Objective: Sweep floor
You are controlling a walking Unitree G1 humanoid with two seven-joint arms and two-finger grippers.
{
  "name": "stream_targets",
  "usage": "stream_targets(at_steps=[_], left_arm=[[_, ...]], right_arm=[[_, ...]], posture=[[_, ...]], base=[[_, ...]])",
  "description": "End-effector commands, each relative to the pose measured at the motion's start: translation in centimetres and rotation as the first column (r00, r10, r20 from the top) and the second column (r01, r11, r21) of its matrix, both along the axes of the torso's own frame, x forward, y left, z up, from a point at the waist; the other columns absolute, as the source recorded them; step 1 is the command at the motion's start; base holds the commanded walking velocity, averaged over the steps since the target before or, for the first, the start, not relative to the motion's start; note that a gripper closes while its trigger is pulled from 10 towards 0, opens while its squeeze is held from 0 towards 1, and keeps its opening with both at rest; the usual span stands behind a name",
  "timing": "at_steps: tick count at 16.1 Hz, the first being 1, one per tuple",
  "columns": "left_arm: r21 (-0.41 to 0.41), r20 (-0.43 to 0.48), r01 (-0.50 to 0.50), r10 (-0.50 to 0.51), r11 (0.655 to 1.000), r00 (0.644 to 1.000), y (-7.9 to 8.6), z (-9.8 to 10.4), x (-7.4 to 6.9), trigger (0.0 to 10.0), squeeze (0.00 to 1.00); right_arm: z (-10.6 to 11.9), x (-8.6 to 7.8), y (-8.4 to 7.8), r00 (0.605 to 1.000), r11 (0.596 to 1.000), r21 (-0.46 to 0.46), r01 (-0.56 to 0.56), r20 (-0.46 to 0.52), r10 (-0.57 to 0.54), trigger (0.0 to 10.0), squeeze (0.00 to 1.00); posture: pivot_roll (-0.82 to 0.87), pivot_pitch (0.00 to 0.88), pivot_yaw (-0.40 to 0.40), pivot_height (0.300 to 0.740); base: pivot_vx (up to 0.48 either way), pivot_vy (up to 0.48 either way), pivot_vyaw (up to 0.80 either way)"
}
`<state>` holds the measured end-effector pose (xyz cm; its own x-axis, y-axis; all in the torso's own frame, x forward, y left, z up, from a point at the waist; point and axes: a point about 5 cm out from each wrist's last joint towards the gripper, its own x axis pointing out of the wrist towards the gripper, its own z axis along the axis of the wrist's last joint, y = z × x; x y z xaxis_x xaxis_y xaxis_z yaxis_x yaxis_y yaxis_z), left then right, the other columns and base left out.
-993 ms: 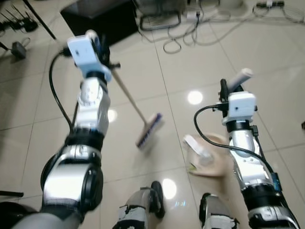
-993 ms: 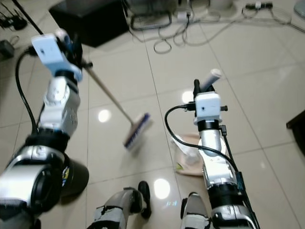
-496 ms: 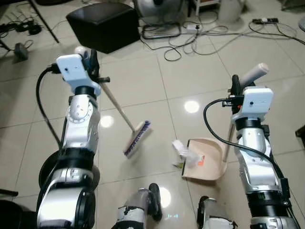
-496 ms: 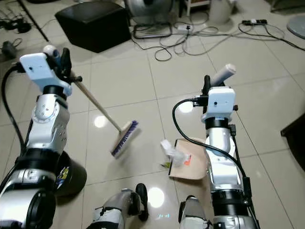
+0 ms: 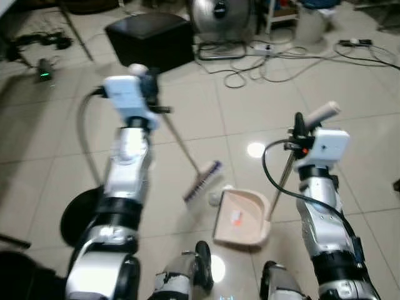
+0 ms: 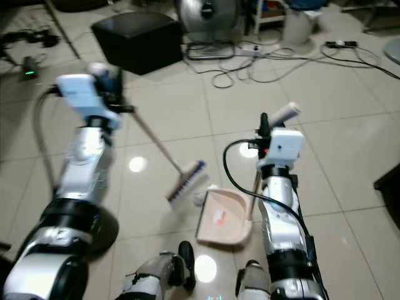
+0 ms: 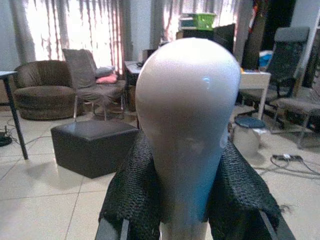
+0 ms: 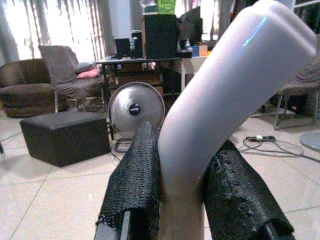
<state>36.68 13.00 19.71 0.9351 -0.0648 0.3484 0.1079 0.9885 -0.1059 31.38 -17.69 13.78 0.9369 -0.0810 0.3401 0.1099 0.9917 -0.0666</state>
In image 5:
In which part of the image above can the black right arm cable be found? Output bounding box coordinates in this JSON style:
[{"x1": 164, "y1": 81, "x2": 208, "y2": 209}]
[{"x1": 262, "y1": 139, "x2": 358, "y2": 252}]

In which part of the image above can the black square ottoman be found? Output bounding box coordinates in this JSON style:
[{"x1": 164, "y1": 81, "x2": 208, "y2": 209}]
[{"x1": 104, "y1": 12, "x2": 195, "y2": 73}]

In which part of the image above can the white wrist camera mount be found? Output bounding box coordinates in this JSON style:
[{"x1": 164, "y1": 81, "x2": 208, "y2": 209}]
[
  {"x1": 294, "y1": 129, "x2": 351, "y2": 170},
  {"x1": 103, "y1": 75, "x2": 161, "y2": 129}
]

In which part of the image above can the robot right leg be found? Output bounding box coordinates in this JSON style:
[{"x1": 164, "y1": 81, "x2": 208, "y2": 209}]
[{"x1": 259, "y1": 261, "x2": 308, "y2": 300}]

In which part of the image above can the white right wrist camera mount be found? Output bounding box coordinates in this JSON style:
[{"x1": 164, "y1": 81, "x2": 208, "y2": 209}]
[{"x1": 294, "y1": 129, "x2": 351, "y2": 170}]

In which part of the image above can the black power strip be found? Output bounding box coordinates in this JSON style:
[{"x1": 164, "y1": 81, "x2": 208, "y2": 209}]
[{"x1": 339, "y1": 39, "x2": 373, "y2": 48}]

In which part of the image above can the black floor cable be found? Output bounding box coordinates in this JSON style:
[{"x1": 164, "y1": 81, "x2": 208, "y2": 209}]
[{"x1": 195, "y1": 37, "x2": 400, "y2": 89}]

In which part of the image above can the beige dustpan with long handle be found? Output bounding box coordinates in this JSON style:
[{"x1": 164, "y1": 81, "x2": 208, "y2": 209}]
[{"x1": 212, "y1": 102, "x2": 342, "y2": 248}]

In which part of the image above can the black charger cable bundle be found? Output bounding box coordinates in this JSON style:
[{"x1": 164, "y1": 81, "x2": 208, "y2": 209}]
[{"x1": 5, "y1": 31, "x2": 74, "y2": 62}]

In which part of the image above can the white power strip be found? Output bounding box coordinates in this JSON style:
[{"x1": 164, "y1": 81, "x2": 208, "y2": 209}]
[{"x1": 250, "y1": 42, "x2": 276, "y2": 53}]

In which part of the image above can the silver floor fan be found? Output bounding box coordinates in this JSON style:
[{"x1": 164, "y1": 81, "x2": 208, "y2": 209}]
[{"x1": 190, "y1": 0, "x2": 258, "y2": 61}]

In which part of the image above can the white bin with blue bag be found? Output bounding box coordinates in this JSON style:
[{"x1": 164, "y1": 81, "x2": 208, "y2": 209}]
[{"x1": 294, "y1": 0, "x2": 342, "y2": 45}]

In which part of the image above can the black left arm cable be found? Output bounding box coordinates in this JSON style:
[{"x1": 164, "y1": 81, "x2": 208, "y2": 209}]
[{"x1": 77, "y1": 87, "x2": 108, "y2": 188}]

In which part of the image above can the white shelf rack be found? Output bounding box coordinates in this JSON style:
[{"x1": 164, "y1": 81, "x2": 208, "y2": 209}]
[{"x1": 265, "y1": 0, "x2": 302, "y2": 34}]

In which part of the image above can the black bulky object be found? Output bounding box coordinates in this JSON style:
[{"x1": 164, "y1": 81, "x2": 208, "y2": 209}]
[{"x1": 0, "y1": 234, "x2": 68, "y2": 300}]

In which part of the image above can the long-handled broom with purple bristles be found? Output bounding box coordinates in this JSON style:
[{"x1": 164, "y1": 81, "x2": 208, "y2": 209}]
[{"x1": 127, "y1": 64, "x2": 224, "y2": 203}]

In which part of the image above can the robot leg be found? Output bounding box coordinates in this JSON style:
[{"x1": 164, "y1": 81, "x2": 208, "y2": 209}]
[
  {"x1": 149, "y1": 241, "x2": 214, "y2": 300},
  {"x1": 259, "y1": 261, "x2": 308, "y2": 300}
]

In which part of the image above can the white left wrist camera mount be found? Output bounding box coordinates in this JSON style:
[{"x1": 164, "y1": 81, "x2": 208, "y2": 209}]
[{"x1": 103, "y1": 75, "x2": 161, "y2": 129}]

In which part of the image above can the black round disc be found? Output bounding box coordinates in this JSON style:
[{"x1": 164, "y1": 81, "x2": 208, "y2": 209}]
[{"x1": 60, "y1": 186, "x2": 104, "y2": 248}]

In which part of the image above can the black device with green light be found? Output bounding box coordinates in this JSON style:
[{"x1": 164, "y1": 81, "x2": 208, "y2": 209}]
[{"x1": 37, "y1": 58, "x2": 54, "y2": 83}]

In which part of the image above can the robot left leg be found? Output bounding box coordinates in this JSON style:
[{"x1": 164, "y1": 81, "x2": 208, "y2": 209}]
[{"x1": 149, "y1": 241, "x2": 214, "y2": 300}]

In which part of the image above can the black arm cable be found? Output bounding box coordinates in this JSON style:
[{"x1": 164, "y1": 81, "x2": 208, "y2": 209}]
[
  {"x1": 77, "y1": 87, "x2": 108, "y2": 188},
  {"x1": 262, "y1": 139, "x2": 358, "y2": 252}
]

